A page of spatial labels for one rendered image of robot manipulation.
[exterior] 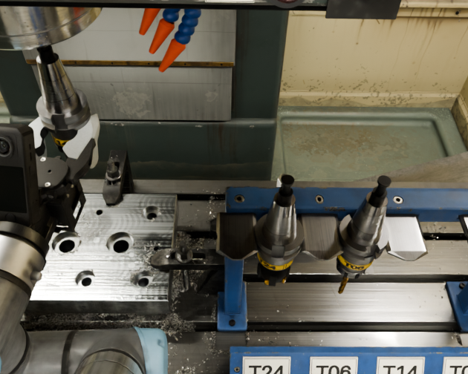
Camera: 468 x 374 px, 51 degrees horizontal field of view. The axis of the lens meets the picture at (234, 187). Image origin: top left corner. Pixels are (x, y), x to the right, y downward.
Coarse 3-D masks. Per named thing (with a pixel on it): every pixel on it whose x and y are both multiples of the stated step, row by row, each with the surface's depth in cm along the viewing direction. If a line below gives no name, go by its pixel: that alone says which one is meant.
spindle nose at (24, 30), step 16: (0, 16) 45; (16, 16) 45; (32, 16) 46; (48, 16) 46; (64, 16) 47; (80, 16) 49; (96, 16) 52; (0, 32) 46; (16, 32) 46; (32, 32) 47; (48, 32) 48; (64, 32) 49; (80, 32) 51; (0, 48) 48; (16, 48) 48; (32, 48) 48
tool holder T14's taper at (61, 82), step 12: (36, 60) 58; (60, 60) 59; (48, 72) 58; (60, 72) 59; (48, 84) 59; (60, 84) 60; (72, 84) 62; (48, 96) 60; (60, 96) 60; (72, 96) 62; (48, 108) 62; (60, 108) 61; (72, 108) 62
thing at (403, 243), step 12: (396, 216) 67; (408, 216) 67; (396, 228) 66; (408, 228) 66; (420, 228) 66; (396, 240) 64; (408, 240) 64; (420, 240) 64; (396, 252) 63; (408, 252) 63; (420, 252) 63
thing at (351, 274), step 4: (340, 264) 69; (340, 268) 69; (344, 268) 69; (340, 272) 70; (344, 272) 69; (348, 272) 69; (352, 272) 69; (356, 272) 69; (360, 272) 69; (364, 272) 70; (344, 276) 69; (348, 276) 69; (352, 276) 69; (356, 276) 69
